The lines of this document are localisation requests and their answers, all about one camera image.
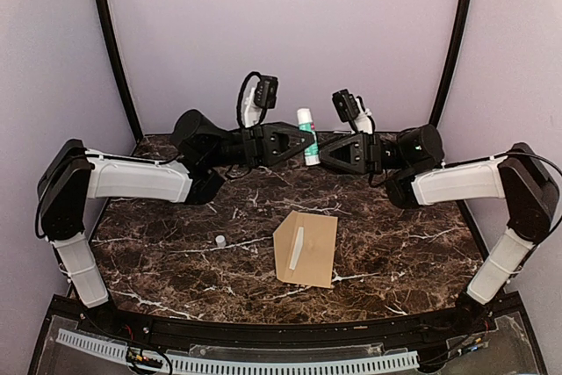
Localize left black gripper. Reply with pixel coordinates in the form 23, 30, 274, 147
205, 120, 321, 169

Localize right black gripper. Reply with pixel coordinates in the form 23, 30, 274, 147
306, 131, 408, 174

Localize green white glue stick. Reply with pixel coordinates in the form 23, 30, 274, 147
297, 108, 321, 166

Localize white glue stick cap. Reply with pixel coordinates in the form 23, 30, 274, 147
215, 235, 227, 248

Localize brown kraft paper envelope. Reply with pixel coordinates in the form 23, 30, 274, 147
273, 211, 338, 288

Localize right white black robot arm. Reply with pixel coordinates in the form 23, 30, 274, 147
320, 125, 561, 335

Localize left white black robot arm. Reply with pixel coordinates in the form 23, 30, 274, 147
34, 109, 315, 336

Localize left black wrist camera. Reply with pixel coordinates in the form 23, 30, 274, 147
236, 71, 278, 128

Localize right black frame post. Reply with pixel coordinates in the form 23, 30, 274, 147
429, 0, 471, 127

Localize black frame post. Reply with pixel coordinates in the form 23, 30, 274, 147
95, 0, 144, 143
429, 0, 471, 127

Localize black curved front rail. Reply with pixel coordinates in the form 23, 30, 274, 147
47, 293, 522, 350

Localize white slotted cable duct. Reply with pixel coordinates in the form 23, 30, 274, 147
56, 328, 419, 374

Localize left black frame post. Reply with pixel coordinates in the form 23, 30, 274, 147
95, 0, 144, 143

